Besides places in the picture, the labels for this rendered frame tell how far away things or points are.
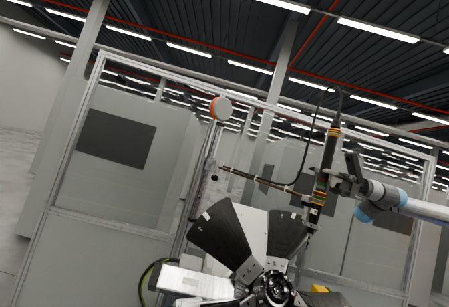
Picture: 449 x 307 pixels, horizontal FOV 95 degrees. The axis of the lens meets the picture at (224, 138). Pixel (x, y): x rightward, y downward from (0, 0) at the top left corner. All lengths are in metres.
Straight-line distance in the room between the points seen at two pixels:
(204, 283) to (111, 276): 0.90
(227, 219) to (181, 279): 0.27
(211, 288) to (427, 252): 4.93
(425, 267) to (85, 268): 5.24
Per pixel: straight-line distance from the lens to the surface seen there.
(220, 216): 0.87
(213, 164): 1.20
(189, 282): 0.93
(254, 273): 0.89
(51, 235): 1.77
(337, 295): 1.12
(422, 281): 5.65
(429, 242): 5.55
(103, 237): 1.64
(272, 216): 1.06
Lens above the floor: 1.58
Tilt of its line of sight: 5 degrees up
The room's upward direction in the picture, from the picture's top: 16 degrees clockwise
